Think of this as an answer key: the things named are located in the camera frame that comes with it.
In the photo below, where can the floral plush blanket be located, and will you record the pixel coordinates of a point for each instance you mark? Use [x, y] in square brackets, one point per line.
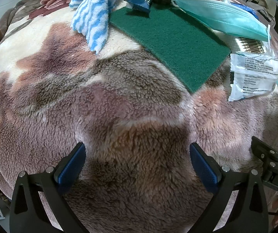
[134, 116]

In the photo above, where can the blue tissue packet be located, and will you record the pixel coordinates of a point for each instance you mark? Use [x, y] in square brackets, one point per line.
[140, 5]

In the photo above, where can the blue white striped cloth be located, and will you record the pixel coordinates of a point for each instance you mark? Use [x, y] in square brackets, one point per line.
[91, 19]

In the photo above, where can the person's right hand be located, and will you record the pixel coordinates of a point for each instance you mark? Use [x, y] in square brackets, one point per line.
[273, 207]

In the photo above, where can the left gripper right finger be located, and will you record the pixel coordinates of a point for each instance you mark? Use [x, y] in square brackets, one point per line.
[238, 203]

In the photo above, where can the cotton swab pack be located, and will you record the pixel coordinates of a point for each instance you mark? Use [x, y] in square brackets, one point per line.
[250, 45]

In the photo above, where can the green scouring pad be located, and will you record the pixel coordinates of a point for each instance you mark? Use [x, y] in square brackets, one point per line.
[185, 46]

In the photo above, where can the teal surgical face mask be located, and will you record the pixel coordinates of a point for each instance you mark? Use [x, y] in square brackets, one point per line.
[224, 16]

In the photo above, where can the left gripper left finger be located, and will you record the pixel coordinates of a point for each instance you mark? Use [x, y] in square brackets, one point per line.
[27, 213]

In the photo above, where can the white printed plastic packet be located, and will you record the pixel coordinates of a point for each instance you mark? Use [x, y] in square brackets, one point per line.
[254, 75]

